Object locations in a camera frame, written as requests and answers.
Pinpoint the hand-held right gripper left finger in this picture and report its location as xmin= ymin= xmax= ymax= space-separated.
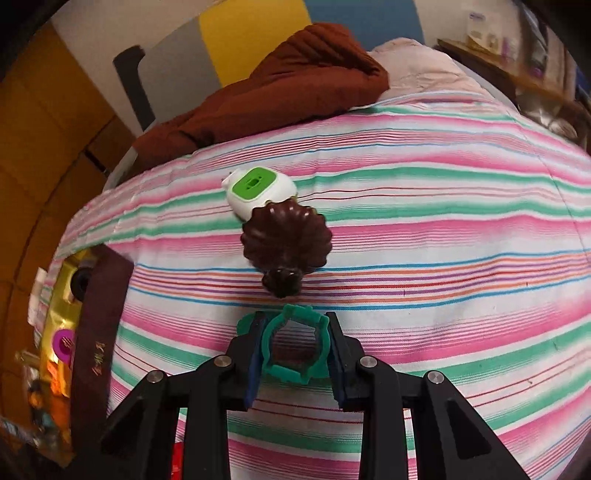
xmin=60 ymin=311 xmax=269 ymax=480

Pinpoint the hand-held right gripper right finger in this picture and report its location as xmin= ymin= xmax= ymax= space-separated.
xmin=322 ymin=311 xmax=532 ymax=480

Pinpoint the green plastic mould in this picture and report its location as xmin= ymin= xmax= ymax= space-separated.
xmin=236 ymin=304 xmax=331 ymax=385

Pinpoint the brown box with gold lining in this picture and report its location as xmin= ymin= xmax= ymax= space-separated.
xmin=34 ymin=244 xmax=134 ymax=462

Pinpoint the purple plastic cup mould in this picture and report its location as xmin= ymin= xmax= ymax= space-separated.
xmin=52 ymin=329 xmax=77 ymax=365

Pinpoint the brown fluted plastic mould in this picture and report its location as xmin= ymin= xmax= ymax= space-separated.
xmin=240 ymin=203 xmax=333 ymax=298

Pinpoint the pink green striped blanket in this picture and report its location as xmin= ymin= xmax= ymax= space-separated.
xmin=39 ymin=90 xmax=591 ymax=480

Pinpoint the white and green device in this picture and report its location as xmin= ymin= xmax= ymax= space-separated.
xmin=222 ymin=167 xmax=297 ymax=222

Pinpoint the black round object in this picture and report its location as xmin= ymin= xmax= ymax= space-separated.
xmin=71 ymin=268 xmax=93 ymax=301

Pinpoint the red-brown cloth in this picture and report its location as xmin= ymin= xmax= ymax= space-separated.
xmin=131 ymin=23 xmax=391 ymax=178

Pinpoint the dark grey bar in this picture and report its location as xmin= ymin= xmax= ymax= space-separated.
xmin=113 ymin=45 xmax=155 ymax=134

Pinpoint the pale pink pillow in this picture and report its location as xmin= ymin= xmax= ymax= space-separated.
xmin=367 ymin=38 xmax=490 ymax=112

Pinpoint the wooden shelf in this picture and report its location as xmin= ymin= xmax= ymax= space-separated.
xmin=436 ymin=0 xmax=591 ymax=153

